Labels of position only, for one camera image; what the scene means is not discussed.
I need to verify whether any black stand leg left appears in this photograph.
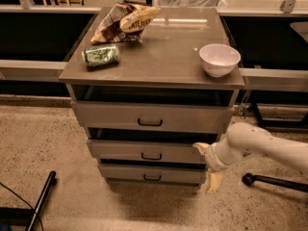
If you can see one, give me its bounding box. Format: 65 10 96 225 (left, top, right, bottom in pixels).
25 171 57 231

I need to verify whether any grey bottom drawer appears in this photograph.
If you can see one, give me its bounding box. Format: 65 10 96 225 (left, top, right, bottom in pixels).
98 164 206 185

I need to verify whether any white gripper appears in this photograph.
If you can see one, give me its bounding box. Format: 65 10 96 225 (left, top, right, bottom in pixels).
192 142 228 193

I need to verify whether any grey drawer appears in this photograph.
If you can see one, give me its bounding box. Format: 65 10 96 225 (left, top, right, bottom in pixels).
71 101 234 134
87 140 205 164
98 164 206 185

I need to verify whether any crumpled chip bag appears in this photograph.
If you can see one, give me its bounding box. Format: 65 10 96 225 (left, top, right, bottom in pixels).
90 3 161 44

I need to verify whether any green soda can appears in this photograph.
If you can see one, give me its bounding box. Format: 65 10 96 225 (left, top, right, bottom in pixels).
82 44 120 67

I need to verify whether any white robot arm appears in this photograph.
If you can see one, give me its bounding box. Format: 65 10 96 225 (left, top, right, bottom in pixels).
192 122 308 193

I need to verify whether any black cable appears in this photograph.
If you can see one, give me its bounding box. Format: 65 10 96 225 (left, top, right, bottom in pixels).
0 181 44 231

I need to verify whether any white bowl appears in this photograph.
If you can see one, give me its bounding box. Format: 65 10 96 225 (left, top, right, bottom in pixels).
199 43 241 78

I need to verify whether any grey drawer cabinet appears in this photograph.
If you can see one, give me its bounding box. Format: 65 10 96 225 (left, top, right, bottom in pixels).
59 6 246 191

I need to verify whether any grey top drawer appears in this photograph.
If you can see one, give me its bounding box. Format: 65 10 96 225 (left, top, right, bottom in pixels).
71 101 234 134

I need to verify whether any black wheeled base leg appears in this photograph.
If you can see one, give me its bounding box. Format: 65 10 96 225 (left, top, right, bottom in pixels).
242 173 308 193

